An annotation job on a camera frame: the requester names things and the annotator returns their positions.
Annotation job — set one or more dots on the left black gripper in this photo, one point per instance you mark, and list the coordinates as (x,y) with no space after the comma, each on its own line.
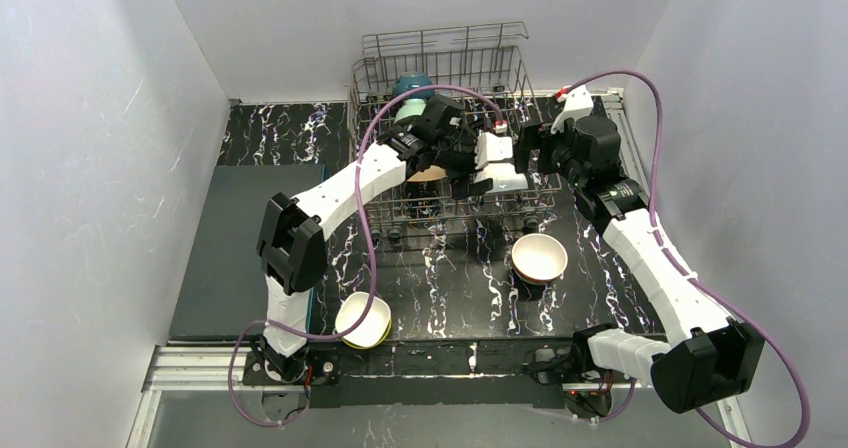
(468,151)

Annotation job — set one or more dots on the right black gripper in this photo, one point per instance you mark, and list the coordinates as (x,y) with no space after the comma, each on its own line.
(530,147)

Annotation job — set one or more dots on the cream white round bowl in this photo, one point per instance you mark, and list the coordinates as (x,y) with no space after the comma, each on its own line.
(432,173)

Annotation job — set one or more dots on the white ribbed bowl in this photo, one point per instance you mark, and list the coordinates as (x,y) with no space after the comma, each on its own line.
(503,178)

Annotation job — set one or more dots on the green celadon bowl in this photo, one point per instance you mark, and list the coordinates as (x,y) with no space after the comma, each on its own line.
(411,107)

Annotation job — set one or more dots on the orange striped bowl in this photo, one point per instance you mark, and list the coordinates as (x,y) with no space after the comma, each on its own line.
(538,258)

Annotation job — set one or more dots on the tan interior dark bowl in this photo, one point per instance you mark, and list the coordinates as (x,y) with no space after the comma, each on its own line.
(409,81)

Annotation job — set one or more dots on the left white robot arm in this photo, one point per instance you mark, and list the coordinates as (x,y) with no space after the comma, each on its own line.
(294,232)

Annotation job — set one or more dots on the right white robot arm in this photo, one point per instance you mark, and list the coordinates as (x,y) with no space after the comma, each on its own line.
(708,354)

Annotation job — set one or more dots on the yellow rimmed bowl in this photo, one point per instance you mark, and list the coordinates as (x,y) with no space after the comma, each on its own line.
(371,344)

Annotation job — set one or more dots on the grey mat blue edge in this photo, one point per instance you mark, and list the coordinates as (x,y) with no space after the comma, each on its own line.
(224,288)

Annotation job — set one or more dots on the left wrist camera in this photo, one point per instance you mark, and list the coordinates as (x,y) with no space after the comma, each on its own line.
(492,148)

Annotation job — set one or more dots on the grey wire dish rack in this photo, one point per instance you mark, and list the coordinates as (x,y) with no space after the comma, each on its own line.
(483,58)

